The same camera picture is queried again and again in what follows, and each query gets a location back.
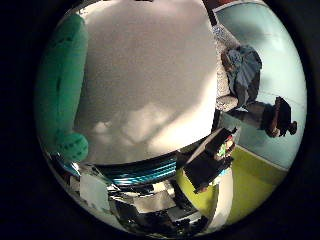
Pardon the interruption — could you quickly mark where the green frog plush toy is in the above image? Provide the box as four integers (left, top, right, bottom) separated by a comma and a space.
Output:
34, 13, 90, 164

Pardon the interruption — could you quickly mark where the teal parts organiser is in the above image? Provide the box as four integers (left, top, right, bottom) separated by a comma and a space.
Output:
96, 154, 179, 187

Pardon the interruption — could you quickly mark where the box of colourful markers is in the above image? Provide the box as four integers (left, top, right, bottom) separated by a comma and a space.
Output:
183, 126, 238, 194

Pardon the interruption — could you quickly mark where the yellow green floor mat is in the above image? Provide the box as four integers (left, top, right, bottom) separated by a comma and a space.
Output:
175, 146, 289, 225

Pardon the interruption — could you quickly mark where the white speckled seat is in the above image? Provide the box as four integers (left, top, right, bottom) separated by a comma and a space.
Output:
211, 23, 242, 113

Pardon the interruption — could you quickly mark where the blue cloth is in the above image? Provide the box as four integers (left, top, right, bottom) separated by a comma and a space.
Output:
221, 44, 263, 108

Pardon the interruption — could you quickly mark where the pale teal glass partition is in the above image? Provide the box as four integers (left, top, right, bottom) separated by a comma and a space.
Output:
213, 1, 308, 171

